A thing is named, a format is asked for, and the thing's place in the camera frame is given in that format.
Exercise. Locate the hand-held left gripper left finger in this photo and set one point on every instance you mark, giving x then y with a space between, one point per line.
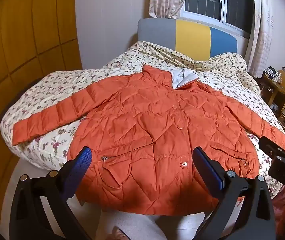
83 160

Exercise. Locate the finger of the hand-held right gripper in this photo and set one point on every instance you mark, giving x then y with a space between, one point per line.
283 166

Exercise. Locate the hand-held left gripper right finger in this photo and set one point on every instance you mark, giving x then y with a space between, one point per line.
208 166

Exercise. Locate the orange puffer jacket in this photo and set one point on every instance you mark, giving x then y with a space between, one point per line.
145 130

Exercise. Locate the white bed base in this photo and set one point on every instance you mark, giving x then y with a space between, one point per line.
40 180

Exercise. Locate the wooden desk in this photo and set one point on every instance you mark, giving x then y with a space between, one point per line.
270 90

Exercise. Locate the dark printed box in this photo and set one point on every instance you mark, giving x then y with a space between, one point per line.
270 73

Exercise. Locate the white rose print quilt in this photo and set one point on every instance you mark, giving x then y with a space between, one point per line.
57 80

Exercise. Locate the cream small floral duvet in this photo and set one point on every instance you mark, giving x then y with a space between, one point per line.
207 61

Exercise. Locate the wooden wardrobe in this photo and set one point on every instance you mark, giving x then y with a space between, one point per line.
27 42

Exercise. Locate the grey yellow blue headboard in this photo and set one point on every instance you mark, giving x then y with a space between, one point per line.
192 35

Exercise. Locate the white framed window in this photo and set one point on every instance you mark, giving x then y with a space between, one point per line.
207 0

